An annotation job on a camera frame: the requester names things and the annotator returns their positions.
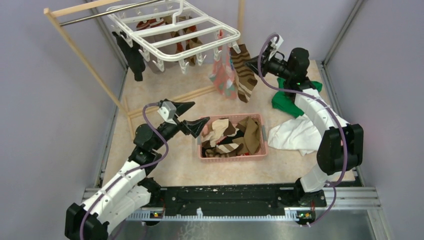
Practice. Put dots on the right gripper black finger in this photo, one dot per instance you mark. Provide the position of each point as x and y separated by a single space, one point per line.
258 69
254 61

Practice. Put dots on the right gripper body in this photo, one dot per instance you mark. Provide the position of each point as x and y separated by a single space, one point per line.
273 64

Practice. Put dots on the orange brown argyle sock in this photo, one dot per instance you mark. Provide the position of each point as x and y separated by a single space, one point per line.
189 43

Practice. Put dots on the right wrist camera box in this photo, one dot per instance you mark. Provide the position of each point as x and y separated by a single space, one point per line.
276 42

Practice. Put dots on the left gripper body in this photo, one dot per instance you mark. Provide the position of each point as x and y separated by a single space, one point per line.
168 130

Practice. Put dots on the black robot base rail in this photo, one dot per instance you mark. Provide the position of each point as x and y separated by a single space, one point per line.
226 203

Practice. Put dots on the white cloth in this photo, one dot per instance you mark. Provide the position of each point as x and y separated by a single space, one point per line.
297 134

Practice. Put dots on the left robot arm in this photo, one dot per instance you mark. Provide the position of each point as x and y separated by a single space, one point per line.
132 169

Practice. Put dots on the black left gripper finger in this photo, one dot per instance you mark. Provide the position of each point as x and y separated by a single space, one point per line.
182 107
195 127

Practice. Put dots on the black hanging sock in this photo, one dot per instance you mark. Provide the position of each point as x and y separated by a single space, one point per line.
132 55

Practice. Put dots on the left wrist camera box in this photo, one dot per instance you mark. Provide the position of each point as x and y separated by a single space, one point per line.
167 110

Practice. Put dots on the pile of socks in basket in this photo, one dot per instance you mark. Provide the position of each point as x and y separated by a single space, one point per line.
232 139

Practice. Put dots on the pink sock with teal spots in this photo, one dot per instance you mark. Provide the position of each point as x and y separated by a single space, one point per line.
223 75

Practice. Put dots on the green shirt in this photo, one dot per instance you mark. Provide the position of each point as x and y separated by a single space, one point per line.
283 103

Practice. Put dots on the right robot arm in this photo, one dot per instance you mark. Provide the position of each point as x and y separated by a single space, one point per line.
341 144

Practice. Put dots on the white plastic clip hanger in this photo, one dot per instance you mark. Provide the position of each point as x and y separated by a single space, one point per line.
153 23

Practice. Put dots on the brown striped sock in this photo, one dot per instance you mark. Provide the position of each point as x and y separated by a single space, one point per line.
246 79

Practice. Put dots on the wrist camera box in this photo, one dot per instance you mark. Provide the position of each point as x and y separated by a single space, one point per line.
276 42
167 110

